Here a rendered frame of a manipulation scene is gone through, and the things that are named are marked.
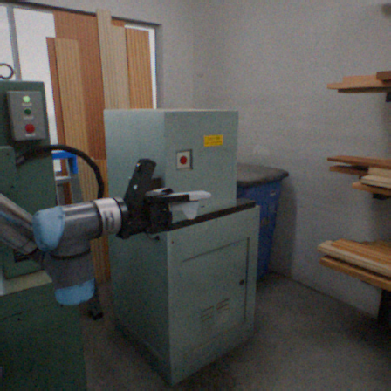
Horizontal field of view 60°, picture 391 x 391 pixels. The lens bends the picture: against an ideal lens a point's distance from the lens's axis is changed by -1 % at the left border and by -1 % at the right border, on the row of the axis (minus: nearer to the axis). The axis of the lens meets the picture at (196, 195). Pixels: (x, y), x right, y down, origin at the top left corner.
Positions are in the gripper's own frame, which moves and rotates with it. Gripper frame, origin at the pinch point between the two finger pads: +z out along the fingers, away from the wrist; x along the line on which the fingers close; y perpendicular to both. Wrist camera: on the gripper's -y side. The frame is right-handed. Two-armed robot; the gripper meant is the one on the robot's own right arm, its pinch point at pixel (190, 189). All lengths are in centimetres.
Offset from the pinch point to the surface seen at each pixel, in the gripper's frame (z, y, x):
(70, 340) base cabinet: -16, 63, -68
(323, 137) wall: 176, -7, -71
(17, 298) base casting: -32, 38, -66
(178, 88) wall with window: 157, -65, -213
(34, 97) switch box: -17, -31, -60
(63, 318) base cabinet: -17, 52, -67
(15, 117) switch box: -24, -25, -61
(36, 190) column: -19, 1, -71
